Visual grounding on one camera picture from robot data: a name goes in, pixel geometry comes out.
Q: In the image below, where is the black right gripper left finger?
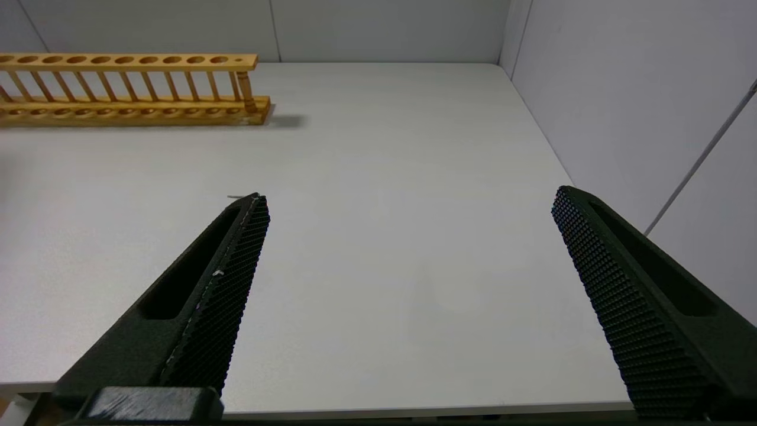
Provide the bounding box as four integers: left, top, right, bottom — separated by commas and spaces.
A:
52, 193, 271, 410

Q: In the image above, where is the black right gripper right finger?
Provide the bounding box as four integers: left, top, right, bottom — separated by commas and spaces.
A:
552, 186, 757, 426

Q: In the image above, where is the wooden test tube rack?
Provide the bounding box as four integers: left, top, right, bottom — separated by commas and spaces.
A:
0, 53, 272, 127

